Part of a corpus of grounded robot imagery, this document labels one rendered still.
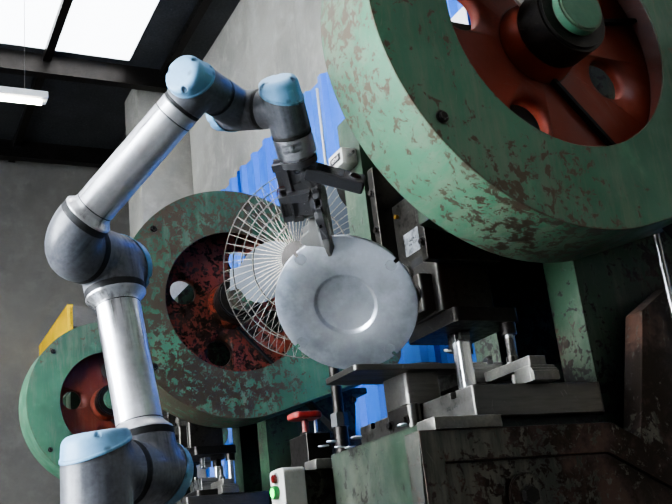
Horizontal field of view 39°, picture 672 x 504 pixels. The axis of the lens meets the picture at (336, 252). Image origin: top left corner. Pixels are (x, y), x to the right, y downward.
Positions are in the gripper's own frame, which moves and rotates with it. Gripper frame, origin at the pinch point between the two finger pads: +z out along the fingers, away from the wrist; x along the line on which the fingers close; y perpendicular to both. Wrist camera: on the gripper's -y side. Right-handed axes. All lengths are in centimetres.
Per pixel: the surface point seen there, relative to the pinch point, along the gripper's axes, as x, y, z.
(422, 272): -11.7, -15.2, 14.9
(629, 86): -24, -63, -13
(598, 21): -10, -56, -31
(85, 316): -432, 280, 231
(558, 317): -9, -42, 29
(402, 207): -25.7, -12.6, 5.5
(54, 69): -509, 269, 61
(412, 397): 13.0, -10.5, 28.7
